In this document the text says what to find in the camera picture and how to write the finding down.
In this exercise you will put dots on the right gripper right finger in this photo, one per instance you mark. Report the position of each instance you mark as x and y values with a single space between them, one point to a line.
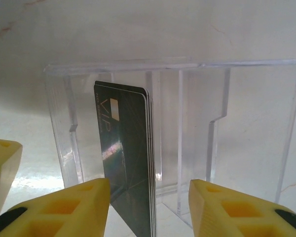
236 217

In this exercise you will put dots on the black VIP credit card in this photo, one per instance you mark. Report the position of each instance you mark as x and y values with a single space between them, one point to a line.
128 148

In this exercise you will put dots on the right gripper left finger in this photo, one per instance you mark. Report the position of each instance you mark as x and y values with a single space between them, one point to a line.
64 212

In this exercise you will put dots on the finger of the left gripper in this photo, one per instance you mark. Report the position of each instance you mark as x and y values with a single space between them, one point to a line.
2 168

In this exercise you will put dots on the clear acrylic card holder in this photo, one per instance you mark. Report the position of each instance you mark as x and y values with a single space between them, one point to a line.
249 123

